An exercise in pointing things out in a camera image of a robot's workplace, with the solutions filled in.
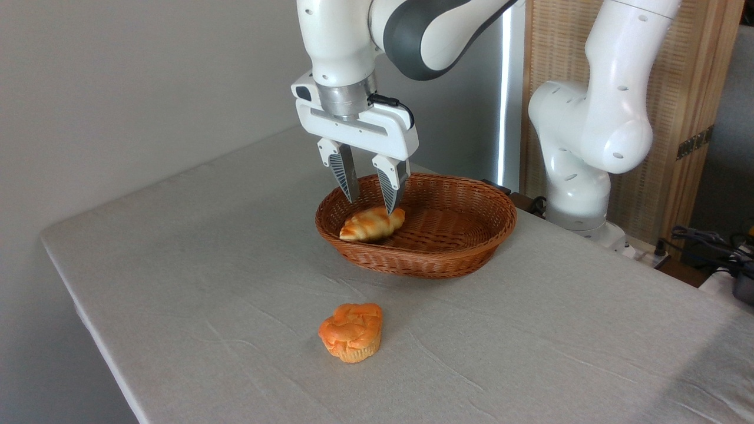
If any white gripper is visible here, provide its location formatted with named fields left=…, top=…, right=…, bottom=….
left=291, top=71, right=421, bottom=216

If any braided golden bread loaf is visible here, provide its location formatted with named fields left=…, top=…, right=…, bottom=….
left=339, top=206, right=406, bottom=243

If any brown wicker basket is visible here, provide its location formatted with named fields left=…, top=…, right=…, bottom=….
left=315, top=172, right=518, bottom=280

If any dark brown table clamp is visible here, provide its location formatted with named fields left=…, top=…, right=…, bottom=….
left=482, top=179, right=547, bottom=217

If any orange muffin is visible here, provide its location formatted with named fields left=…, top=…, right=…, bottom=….
left=318, top=303, right=383, bottom=364

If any light grey tablecloth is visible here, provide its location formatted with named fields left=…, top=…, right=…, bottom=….
left=40, top=125, right=754, bottom=424

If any white power strip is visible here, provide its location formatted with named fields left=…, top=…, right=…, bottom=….
left=613, top=234, right=672, bottom=269

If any dark metal screen hinge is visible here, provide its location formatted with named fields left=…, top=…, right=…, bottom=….
left=676, top=124, right=715, bottom=161

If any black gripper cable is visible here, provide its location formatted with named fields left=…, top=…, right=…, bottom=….
left=368, top=93, right=416, bottom=130

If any black cable bundle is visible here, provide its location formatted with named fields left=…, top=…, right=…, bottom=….
left=670, top=225, right=754, bottom=273

